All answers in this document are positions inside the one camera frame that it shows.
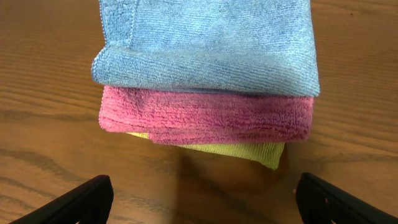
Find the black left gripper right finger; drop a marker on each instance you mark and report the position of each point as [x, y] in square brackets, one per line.
[320, 202]

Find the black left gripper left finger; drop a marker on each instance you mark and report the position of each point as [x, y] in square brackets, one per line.
[89, 203]

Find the folded green cloth under stack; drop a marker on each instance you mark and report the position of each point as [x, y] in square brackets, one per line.
[266, 153]

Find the folded pink microfibre cloth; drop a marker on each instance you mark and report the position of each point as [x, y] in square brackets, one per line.
[204, 118]

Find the folded blue microfibre cloth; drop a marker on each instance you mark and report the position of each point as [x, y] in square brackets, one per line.
[244, 46]

